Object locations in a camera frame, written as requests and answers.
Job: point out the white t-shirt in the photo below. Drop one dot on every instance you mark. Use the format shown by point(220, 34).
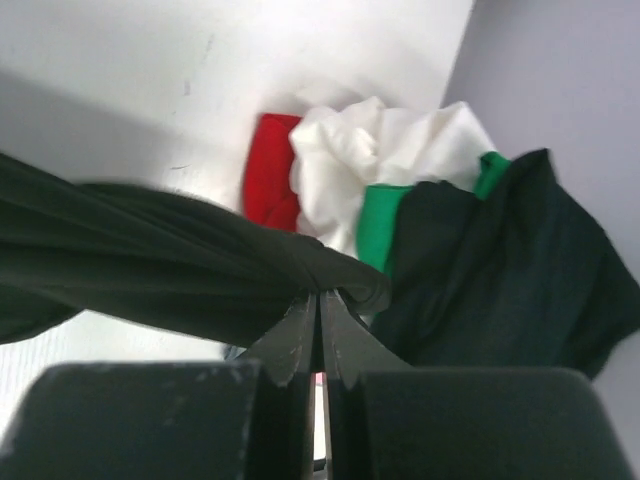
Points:
point(338, 154)

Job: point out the black folded t-shirt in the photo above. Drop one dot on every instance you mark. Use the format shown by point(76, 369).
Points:
point(524, 277)

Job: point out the green t-shirt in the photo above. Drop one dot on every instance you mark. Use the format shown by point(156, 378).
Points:
point(376, 224)

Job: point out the red t-shirt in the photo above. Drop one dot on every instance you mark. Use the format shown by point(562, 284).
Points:
point(267, 198)

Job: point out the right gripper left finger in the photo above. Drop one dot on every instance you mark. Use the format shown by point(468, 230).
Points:
point(249, 418)

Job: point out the black printed t-shirt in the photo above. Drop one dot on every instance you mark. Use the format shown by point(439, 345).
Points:
point(158, 259)

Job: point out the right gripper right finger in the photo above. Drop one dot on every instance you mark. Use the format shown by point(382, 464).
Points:
point(386, 419)

